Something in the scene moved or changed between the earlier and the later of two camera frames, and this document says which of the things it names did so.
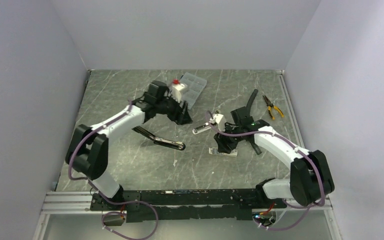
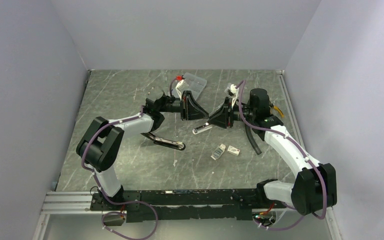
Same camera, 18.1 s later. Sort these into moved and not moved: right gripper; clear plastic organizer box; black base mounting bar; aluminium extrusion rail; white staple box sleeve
Moved: right gripper; white staple box sleeve
Not moved: aluminium extrusion rail; black base mounting bar; clear plastic organizer box
